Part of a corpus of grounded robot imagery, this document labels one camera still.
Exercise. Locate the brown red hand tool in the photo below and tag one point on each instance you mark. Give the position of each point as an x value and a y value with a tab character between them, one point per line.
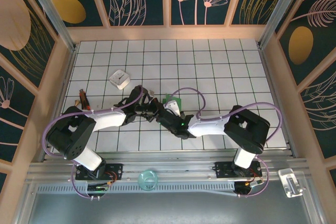
84	99

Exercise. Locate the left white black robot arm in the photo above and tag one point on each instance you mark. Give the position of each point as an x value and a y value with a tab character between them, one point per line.
107	120

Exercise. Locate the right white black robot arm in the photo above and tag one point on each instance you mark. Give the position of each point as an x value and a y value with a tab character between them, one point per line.
210	127

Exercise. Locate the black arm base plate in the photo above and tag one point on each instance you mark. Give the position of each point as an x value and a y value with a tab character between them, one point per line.
118	167
221	171

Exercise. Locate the small wooden piece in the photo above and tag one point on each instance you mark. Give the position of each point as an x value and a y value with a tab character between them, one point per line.
76	102

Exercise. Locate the green cloth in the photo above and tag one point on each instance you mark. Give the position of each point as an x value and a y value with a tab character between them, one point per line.
177	102

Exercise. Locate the clear acrylic holder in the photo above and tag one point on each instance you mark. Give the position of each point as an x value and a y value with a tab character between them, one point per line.
290	182

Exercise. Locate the aluminium frame post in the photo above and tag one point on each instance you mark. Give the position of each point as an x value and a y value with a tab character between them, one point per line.
50	11
283	6

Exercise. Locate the white square clock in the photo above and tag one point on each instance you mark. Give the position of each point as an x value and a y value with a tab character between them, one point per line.
120	78

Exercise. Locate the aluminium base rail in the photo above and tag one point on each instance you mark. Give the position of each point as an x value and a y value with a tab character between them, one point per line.
170	166

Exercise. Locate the clear green glass bowl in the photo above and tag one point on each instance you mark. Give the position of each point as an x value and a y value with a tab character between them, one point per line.
141	182

